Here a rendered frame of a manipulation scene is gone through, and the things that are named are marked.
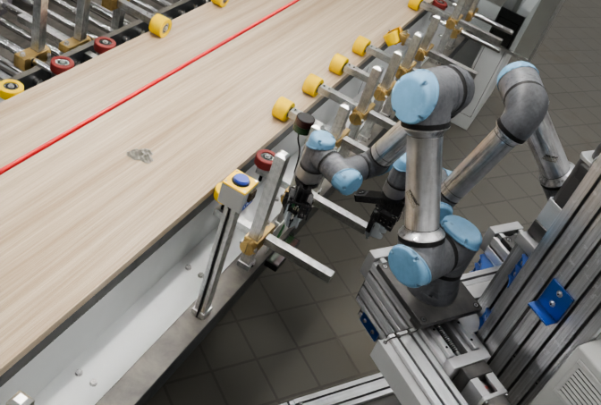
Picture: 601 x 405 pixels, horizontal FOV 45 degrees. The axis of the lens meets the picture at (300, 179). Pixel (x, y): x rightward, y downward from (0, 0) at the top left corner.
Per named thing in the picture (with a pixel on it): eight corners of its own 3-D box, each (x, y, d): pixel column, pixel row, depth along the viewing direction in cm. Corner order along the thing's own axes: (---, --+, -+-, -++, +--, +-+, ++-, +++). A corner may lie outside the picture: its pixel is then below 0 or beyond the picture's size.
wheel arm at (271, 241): (331, 279, 227) (335, 270, 224) (326, 285, 224) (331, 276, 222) (217, 211, 236) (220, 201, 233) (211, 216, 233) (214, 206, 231)
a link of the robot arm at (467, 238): (474, 269, 194) (495, 234, 186) (443, 285, 186) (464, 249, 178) (443, 240, 200) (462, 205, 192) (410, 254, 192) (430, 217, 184)
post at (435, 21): (403, 103, 352) (443, 15, 323) (402, 105, 349) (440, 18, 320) (397, 99, 353) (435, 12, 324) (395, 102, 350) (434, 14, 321)
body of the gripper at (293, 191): (281, 215, 211) (292, 184, 203) (285, 197, 217) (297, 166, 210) (306, 223, 211) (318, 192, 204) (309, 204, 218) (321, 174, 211)
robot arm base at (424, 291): (466, 300, 199) (481, 276, 193) (425, 312, 191) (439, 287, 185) (435, 261, 208) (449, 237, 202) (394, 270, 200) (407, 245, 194)
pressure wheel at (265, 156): (275, 181, 255) (283, 156, 248) (263, 190, 249) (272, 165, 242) (256, 170, 257) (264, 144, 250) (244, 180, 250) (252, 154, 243)
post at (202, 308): (211, 311, 214) (246, 201, 187) (202, 321, 211) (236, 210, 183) (198, 304, 215) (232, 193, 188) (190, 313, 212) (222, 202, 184)
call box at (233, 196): (252, 203, 188) (259, 181, 184) (238, 216, 183) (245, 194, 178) (230, 190, 190) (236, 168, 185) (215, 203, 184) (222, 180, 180)
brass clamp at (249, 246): (273, 237, 234) (277, 225, 231) (252, 259, 224) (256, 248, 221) (257, 227, 236) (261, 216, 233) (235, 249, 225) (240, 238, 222)
